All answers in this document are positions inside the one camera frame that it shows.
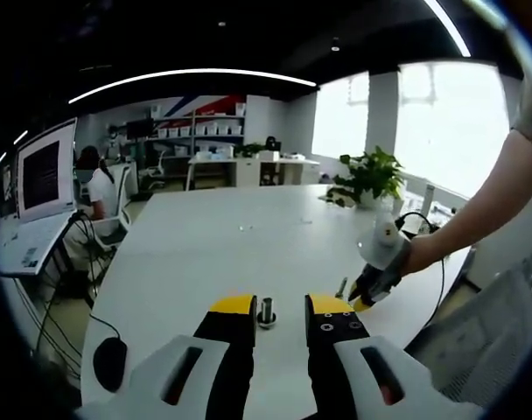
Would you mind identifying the black shelf monitor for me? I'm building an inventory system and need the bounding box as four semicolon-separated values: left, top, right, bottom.
125;120;156;139

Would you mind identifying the potted green plant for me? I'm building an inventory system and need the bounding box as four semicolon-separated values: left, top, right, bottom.
328;146;405;209

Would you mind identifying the white storage desk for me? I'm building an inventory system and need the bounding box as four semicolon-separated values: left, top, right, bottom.
186;155;322;190

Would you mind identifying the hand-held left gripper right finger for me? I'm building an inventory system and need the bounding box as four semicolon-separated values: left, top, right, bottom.
304;292;481;420

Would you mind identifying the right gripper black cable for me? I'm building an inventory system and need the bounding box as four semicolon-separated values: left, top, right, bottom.
395;211;447;327

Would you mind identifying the white-framed monitor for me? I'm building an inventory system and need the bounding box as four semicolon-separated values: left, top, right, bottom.
15;116;80;222

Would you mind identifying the white ceiling light strip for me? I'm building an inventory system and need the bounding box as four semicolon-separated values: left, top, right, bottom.
422;0;473;59
68;67;318;106

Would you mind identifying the white office chair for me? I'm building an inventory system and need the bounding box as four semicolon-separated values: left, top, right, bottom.
93;164;134;253

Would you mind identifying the black computer mouse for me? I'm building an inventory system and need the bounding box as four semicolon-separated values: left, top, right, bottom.
93;337;130;394

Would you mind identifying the grey mesh office chair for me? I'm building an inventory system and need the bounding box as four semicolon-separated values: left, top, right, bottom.
405;244;532;396

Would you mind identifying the black mouse cable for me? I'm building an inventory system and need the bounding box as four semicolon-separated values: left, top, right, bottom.
87;311;123;342

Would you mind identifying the white tilted desk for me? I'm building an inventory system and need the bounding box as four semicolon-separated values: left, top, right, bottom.
0;212;81;278

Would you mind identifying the large steel threaded stud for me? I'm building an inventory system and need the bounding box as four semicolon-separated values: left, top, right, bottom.
256;297;280;330

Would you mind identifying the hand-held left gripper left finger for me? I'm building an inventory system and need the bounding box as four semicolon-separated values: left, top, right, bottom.
75;293;258;420

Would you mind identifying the shelf with white bins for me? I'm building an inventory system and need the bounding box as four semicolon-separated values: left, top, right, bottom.
153;102;246;142

